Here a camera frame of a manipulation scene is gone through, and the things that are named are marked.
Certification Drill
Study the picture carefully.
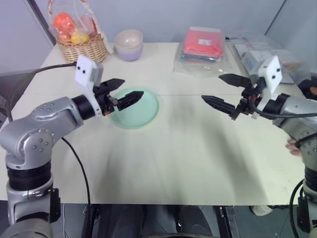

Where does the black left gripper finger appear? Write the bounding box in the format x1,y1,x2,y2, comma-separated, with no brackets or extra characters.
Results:
105,78,125,92
115,91,145,111

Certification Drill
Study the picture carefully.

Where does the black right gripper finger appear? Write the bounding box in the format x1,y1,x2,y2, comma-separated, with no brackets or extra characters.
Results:
218,73,252,88
201,95,236,117

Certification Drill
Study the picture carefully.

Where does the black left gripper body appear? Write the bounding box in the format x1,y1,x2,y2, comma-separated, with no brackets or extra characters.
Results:
93,83,120,117

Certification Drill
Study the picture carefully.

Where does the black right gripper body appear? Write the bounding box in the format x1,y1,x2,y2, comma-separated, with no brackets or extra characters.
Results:
230,77,267,120

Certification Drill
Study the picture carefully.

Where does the mint green round plate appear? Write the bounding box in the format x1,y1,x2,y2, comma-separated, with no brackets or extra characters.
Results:
108,86,160,130

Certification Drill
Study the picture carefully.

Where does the yellow fruit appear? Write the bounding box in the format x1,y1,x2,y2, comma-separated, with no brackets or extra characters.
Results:
71,32,90,45

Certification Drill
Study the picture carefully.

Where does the small orange fruit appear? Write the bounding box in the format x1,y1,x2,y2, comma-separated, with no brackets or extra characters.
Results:
57,32,73,45

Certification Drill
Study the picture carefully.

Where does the large orange fruit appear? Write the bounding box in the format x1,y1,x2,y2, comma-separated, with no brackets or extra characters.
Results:
54,12,76,33

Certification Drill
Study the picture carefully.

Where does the clear plastic fruit bag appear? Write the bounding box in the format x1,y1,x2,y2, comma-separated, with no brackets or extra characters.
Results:
48,0,100,46

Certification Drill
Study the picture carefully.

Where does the person's bare hand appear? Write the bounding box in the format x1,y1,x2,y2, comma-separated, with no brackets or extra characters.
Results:
285,139,302,156

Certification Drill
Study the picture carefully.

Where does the white small box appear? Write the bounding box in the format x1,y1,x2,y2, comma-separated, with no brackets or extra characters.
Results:
241,49,274,74

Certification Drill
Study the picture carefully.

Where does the purple bowl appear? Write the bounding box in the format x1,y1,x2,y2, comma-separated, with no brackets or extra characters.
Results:
115,44,144,62

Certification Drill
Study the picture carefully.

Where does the clear bag of boxes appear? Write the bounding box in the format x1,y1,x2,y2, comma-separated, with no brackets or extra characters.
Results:
224,31,312,85

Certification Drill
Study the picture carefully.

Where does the clear bag of packets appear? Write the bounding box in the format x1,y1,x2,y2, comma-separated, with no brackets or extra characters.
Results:
172,26,227,78

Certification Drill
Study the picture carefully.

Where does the woven wicker basket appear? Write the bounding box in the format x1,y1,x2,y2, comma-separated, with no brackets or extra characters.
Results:
47,0,108,64

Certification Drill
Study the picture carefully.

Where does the cream bowl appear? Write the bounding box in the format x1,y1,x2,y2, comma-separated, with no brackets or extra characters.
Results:
114,29,144,50

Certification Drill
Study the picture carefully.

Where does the red flat packet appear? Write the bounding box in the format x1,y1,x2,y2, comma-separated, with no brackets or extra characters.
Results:
181,27,225,59

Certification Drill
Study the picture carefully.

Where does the black object with orange spot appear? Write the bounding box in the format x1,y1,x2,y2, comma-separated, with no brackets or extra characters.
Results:
297,78,317,100

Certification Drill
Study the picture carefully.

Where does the white shoe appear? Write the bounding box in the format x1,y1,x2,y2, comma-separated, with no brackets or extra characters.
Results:
252,205,273,217

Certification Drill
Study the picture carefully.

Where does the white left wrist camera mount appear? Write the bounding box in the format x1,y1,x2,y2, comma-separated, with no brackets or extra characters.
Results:
75,55,104,121

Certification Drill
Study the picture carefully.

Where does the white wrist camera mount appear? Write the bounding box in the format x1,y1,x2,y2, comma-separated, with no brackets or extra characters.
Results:
75,55,104,121
257,55,283,110

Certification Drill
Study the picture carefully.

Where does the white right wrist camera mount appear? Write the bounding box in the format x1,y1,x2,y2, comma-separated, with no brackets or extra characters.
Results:
257,55,283,110

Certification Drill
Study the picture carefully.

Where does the black table frame leg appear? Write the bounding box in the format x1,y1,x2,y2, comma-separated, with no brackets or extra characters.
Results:
217,205,235,238
83,204,101,238

